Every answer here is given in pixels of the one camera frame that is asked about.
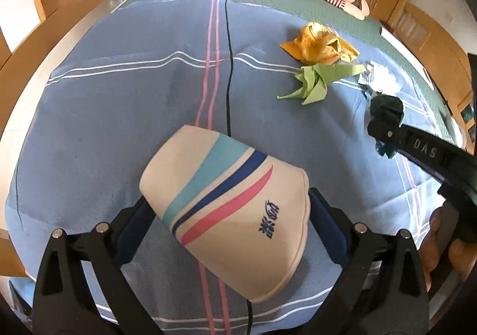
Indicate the clear plastic wrapper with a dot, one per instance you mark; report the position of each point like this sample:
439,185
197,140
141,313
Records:
380,76

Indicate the orange crumpled cloth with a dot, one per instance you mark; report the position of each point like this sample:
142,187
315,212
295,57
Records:
316,46

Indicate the white striped paper cup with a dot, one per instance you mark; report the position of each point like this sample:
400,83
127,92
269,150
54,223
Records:
223,208

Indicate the green crumpled cloth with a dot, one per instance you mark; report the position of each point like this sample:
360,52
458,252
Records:
316,81

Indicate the blue plaid blanket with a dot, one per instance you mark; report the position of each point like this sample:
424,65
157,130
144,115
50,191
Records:
111,96

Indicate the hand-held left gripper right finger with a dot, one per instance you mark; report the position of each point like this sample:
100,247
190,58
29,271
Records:
331,223

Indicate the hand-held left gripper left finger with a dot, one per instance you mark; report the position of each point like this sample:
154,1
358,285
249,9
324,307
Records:
130,223

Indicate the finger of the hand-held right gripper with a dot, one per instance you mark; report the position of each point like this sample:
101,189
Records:
384,131

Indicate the person's right hand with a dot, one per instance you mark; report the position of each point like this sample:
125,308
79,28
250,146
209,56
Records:
432,245

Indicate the wooden shelf unit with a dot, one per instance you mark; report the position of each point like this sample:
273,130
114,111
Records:
428,21

